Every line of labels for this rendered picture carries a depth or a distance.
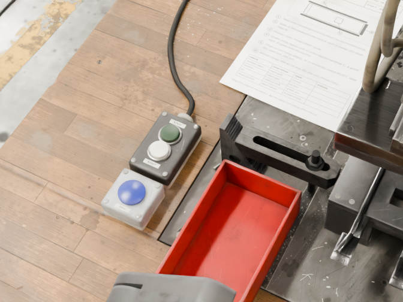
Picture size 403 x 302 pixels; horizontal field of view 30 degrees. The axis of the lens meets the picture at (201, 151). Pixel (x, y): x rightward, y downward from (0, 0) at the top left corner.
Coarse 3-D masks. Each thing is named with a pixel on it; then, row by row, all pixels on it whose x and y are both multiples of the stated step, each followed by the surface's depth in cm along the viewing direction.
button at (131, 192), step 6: (132, 180) 108; (120, 186) 107; (126, 186) 107; (132, 186) 107; (138, 186) 107; (144, 186) 107; (120, 192) 107; (126, 192) 107; (132, 192) 107; (138, 192) 106; (144, 192) 107; (120, 198) 106; (126, 198) 106; (132, 198) 106; (138, 198) 106; (126, 204) 106; (132, 204) 106
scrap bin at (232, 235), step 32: (224, 160) 106; (224, 192) 109; (256, 192) 109; (288, 192) 104; (192, 224) 103; (224, 224) 107; (256, 224) 106; (288, 224) 103; (192, 256) 104; (224, 256) 104; (256, 256) 104; (256, 288) 99
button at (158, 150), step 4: (152, 144) 111; (156, 144) 111; (160, 144) 111; (164, 144) 111; (152, 148) 110; (156, 148) 110; (160, 148) 110; (164, 148) 110; (168, 148) 110; (152, 152) 110; (156, 152) 110; (160, 152) 110; (164, 152) 110; (168, 152) 110; (152, 156) 110; (156, 156) 110; (160, 156) 110; (164, 156) 110
